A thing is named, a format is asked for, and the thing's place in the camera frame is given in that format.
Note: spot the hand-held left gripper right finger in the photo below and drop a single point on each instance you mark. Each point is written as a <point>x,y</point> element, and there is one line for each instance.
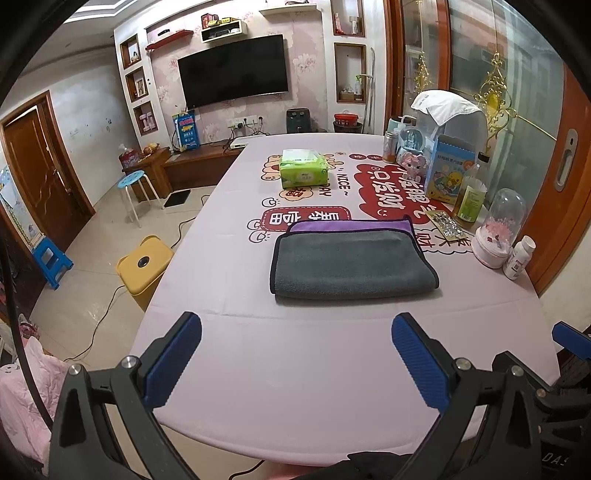
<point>421,361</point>

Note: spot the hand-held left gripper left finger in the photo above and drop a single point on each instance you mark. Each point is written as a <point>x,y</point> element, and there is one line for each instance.
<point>173,361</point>

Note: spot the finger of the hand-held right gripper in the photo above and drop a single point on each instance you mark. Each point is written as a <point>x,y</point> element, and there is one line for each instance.
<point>571,337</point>

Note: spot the grey and purple towel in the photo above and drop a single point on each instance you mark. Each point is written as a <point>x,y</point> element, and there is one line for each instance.
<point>351,267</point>

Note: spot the yellow plastic stool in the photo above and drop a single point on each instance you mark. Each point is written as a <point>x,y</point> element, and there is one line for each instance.
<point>141,272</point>

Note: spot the white pill bottle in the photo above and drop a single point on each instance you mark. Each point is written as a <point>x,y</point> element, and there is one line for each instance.
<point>518,258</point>

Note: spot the glass dome with pink flowers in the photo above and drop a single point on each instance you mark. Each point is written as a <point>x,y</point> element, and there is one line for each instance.
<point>501,226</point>

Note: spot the blister pack of pills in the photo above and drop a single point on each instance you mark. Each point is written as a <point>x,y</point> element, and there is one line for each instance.
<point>447,226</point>

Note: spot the pink quilt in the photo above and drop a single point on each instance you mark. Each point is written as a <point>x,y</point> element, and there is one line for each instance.
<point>27,392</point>

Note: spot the small blue step stool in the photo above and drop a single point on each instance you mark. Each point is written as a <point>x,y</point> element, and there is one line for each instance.
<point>48,258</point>

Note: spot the yellow oil bottle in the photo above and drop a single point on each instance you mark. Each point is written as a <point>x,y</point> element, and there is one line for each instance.
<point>471,196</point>

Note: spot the blue round stool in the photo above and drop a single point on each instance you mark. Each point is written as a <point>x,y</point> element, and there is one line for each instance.
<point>131,180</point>

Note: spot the wooden side cabinet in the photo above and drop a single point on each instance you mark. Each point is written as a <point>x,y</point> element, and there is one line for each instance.
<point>154,173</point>

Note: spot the blue box with duck print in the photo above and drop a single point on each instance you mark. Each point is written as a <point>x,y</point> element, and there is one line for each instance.
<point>450,170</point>

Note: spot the pink plush toy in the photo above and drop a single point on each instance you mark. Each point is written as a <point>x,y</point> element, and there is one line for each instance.
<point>412,167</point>

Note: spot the low wooden television stand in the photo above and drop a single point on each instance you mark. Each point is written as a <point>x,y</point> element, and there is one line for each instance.
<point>203,166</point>

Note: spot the red snack packet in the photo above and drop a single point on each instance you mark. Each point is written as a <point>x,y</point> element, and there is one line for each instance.
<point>129,158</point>

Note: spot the snow globe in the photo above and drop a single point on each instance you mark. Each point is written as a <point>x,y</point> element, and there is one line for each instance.
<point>412,141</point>

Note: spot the green tissue pack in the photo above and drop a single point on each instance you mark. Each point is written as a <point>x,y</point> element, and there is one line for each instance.
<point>304,170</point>

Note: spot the brown wooden door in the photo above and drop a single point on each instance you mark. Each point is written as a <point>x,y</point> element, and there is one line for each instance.
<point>39,175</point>

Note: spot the blue printed carton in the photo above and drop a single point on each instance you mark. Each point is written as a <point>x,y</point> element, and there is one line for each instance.
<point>186,131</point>

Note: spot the white set-top box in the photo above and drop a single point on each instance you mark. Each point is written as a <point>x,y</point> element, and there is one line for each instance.
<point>244,141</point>

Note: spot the teal cup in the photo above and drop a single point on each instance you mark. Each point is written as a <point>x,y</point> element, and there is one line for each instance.
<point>396,125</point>

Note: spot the white covered appliance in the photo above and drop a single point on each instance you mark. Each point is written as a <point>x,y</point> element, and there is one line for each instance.
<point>450,113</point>

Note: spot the red bucket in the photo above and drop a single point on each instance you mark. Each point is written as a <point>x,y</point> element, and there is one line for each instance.
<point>347,122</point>

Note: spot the gold door ornament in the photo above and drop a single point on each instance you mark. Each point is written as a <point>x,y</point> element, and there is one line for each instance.
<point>496,92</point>

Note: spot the black air fryer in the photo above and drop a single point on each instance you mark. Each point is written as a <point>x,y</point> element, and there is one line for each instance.
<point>298,121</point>

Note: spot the glass sliding door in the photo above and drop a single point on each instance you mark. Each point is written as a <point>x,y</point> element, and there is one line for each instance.
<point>521,69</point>

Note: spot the colourful wall chart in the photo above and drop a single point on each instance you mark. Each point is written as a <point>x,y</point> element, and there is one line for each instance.
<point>14,207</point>

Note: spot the white wall socket strip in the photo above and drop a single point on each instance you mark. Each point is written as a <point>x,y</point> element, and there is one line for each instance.
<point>244,122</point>

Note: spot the black wall television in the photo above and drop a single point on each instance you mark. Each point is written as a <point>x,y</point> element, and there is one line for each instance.
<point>233,71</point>

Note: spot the red wall shelf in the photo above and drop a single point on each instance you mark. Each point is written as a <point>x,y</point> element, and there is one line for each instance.
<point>168,40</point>

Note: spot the white wall shelf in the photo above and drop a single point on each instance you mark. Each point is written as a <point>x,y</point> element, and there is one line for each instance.
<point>224,31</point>

